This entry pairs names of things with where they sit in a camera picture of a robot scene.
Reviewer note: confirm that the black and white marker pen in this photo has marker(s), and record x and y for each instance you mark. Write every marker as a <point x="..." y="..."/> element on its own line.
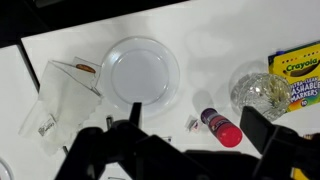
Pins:
<point x="109" y="121"/>

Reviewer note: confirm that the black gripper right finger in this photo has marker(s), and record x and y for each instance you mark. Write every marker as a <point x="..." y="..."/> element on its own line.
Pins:
<point x="256" y="128"/>

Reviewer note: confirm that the small brown oval piece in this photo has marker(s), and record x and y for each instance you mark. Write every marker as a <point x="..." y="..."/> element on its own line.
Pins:
<point x="85" y="68"/>

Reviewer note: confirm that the clear bagged white napkin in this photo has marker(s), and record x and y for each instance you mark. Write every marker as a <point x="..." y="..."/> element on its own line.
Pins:
<point x="66" y="96"/>

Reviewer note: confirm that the plain yellow box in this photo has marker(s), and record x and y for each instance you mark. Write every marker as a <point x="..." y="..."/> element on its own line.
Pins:
<point x="298" y="175"/>

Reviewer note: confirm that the yellow Crayola markers box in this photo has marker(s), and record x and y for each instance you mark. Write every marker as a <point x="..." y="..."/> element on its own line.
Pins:
<point x="300" y="66"/>

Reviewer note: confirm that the empty white plate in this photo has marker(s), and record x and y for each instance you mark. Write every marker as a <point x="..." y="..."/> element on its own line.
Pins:
<point x="140" y="75"/>

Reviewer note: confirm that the purple bottle with red cap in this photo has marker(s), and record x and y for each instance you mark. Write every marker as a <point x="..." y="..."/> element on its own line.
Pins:
<point x="223" y="130"/>

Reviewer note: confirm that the small white sachet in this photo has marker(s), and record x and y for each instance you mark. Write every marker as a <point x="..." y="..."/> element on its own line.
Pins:
<point x="193" y="125"/>

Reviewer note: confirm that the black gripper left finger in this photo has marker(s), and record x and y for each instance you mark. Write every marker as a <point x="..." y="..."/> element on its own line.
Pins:
<point x="135" y="113"/>

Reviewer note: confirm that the cut glass bowl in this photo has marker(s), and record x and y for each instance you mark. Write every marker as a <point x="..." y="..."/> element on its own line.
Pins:
<point x="278" y="115"/>

